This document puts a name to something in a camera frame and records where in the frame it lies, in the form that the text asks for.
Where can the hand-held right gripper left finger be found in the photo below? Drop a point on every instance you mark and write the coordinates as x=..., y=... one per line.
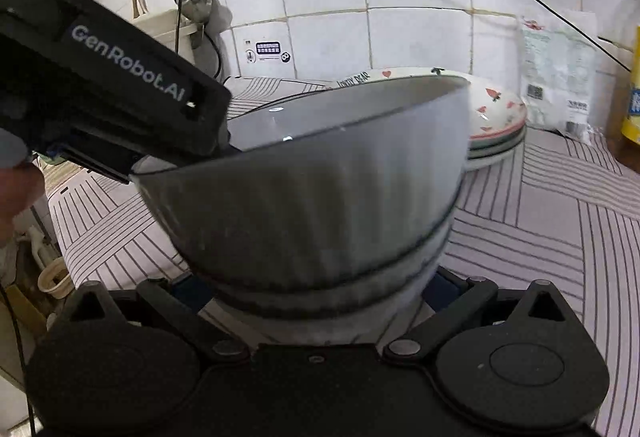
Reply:
x=192, y=291

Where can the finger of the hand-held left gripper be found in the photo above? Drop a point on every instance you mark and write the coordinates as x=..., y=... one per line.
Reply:
x=210, y=117
x=100, y=162

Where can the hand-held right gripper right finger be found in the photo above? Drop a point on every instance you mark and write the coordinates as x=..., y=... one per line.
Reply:
x=442, y=289

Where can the blue fried egg plate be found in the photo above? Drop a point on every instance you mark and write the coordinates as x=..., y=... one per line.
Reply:
x=495, y=152

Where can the white strawberry print plate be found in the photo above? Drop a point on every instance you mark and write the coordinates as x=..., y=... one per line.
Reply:
x=495, y=109

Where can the person's left hand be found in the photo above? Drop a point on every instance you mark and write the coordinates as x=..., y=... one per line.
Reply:
x=20, y=197

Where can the beige kitchen appliance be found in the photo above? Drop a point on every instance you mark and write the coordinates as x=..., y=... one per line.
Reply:
x=165, y=34

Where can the beige plastic item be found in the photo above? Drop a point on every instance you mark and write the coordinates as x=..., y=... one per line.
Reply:
x=50, y=284

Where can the white salt packet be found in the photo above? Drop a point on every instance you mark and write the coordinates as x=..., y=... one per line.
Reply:
x=555, y=82

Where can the yellow label glass bottle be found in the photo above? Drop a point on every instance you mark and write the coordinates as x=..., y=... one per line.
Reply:
x=632, y=92

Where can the black white wall sticker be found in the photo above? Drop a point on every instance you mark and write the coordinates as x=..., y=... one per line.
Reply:
x=267, y=51

